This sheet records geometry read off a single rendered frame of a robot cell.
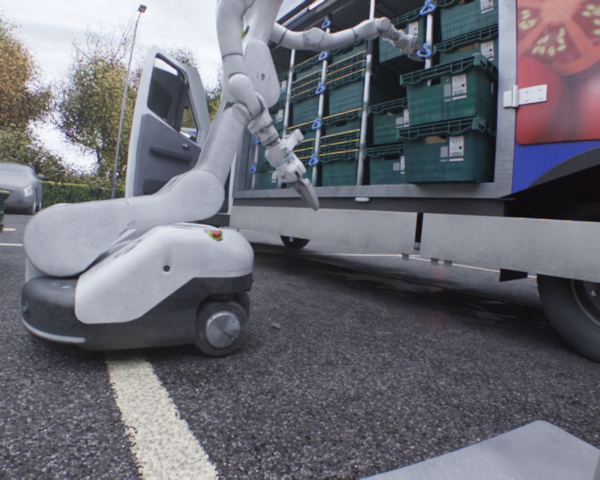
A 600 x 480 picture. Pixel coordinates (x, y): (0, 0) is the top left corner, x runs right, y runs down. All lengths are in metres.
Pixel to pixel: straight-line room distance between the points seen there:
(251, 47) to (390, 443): 1.18
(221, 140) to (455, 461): 1.05
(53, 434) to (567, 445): 0.99
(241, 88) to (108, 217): 0.50
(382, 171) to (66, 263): 1.64
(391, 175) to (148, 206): 1.39
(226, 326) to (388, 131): 1.51
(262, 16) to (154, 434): 1.27
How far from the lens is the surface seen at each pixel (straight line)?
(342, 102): 2.45
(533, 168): 1.46
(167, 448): 0.68
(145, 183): 3.77
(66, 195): 14.99
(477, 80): 1.55
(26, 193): 9.63
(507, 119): 1.54
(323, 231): 2.09
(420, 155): 1.57
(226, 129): 1.15
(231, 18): 1.05
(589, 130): 1.44
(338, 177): 2.30
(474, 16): 2.06
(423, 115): 1.63
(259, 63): 1.22
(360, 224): 1.87
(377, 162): 2.07
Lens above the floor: 0.41
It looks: 2 degrees down
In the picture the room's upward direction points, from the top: 5 degrees clockwise
